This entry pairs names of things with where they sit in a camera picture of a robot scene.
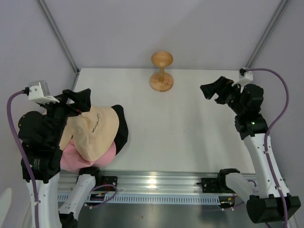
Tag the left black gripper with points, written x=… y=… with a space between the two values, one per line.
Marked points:
x=82 y=101

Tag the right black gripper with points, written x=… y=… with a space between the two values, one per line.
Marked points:
x=209 y=90

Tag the beige bucket hat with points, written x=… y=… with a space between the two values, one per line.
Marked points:
x=92 y=132

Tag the wooden hat stand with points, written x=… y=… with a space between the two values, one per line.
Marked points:
x=161 y=81

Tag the black cap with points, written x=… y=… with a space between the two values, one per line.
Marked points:
x=121 y=137

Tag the pink bucket hat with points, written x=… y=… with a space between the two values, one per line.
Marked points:
x=72 y=161

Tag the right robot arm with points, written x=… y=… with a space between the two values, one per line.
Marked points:
x=271 y=200

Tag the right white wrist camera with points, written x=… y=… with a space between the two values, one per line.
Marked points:
x=245 y=77

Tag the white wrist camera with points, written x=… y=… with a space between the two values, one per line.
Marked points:
x=245 y=77
x=39 y=93

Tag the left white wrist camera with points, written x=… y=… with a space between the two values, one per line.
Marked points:
x=39 y=93

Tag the right aluminium frame post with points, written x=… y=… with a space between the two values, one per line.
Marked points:
x=278 y=13

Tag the aluminium frame post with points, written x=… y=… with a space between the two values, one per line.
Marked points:
x=278 y=13
x=57 y=34

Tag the aluminium rail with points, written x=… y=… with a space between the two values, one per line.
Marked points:
x=156 y=183

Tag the left aluminium frame post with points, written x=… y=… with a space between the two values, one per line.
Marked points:
x=57 y=34

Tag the white slotted cable duct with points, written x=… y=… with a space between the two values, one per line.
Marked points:
x=154 y=199

